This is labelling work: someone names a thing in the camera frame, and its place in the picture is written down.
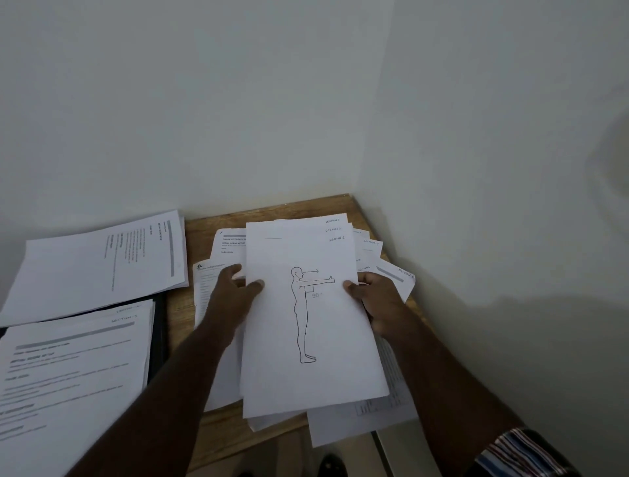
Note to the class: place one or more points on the person's left hand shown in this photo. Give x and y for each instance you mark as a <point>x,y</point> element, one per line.
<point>227,307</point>

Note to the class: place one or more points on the person's right hand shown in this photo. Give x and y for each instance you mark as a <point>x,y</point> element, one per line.
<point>386,307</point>

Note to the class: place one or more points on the person's left thumb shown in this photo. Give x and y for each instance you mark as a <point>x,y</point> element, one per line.
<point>254,286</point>

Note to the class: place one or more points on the person's right thumb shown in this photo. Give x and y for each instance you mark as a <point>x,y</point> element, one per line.
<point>353,289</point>

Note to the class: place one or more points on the paper sheet with figure drawing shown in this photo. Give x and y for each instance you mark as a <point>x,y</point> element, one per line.
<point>314,314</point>

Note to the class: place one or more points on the person's right forearm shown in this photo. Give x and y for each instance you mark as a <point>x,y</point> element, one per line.
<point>442,393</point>

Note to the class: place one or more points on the person's left forearm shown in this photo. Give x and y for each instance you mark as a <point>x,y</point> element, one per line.
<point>167,398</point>

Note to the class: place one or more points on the black folder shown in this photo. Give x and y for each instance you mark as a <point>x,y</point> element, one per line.
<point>158,339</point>

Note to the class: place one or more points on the pile of printed paper sheets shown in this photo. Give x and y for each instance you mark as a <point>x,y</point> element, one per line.
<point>344,427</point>

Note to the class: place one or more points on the printed paper sheet grey bar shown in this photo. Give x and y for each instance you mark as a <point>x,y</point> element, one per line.
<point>88,270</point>

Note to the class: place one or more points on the black shoe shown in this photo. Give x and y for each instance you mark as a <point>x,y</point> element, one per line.
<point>332,466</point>

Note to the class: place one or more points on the printed paper sheet bold headings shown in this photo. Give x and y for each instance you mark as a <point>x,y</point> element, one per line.
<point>69,383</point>

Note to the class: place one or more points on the striped shirt sleeve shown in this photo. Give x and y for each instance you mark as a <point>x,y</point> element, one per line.
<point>521,454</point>

